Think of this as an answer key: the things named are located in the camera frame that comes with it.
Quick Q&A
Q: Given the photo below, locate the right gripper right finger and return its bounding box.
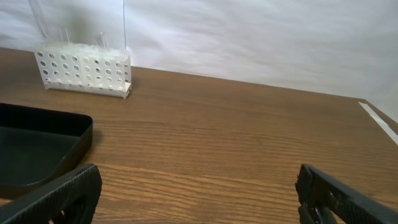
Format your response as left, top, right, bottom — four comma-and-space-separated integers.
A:
294, 164, 398, 224

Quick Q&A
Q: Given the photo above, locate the black tray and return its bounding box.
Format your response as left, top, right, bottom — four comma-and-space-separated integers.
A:
0, 102, 94, 200

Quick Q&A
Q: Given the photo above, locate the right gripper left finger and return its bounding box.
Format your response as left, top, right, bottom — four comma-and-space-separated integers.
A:
0, 162, 103, 224

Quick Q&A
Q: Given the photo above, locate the white test tube rack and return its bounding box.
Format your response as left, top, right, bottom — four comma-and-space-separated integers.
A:
33, 42, 132, 100

